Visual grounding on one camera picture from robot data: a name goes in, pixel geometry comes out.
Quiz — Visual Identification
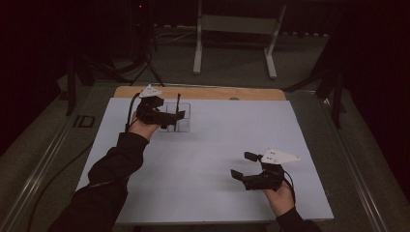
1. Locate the black floor cable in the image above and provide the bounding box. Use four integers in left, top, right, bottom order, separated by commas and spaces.
26, 141, 95, 232

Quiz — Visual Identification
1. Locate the black makeup brush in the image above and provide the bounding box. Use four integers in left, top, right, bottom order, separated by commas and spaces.
173, 93, 182, 132

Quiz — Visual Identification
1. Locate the clear acrylic organizer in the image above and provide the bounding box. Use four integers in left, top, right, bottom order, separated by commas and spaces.
158, 101, 191, 133

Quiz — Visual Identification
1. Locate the white table sheet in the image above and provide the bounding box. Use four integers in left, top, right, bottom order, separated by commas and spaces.
76, 97, 335, 225

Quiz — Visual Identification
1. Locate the person's right hand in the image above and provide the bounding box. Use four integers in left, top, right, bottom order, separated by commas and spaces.
263, 181, 296, 218

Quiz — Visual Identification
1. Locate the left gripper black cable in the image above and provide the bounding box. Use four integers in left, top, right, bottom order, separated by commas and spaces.
124, 92, 141, 133

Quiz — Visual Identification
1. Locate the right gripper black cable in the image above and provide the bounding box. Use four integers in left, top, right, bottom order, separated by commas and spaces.
282, 169, 297, 202

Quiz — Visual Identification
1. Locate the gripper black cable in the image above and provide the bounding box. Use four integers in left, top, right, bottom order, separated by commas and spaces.
124, 92, 141, 133
282, 169, 297, 202

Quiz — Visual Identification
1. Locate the white metal stand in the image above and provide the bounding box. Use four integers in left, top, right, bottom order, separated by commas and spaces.
192, 0, 288, 80

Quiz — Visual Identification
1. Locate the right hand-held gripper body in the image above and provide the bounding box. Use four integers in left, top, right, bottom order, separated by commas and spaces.
243, 148, 303, 191

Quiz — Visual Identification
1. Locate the black floor stand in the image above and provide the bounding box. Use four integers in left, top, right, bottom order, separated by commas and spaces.
317, 69, 345, 130
65, 57, 98, 117

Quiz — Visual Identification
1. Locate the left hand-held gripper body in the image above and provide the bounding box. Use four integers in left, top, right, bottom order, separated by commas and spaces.
134, 84, 178, 127

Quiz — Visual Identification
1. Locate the person's left hand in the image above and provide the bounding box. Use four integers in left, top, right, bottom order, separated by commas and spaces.
129, 112, 162, 141

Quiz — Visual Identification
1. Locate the black tripod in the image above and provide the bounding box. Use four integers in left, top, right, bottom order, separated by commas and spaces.
129, 0, 165, 88

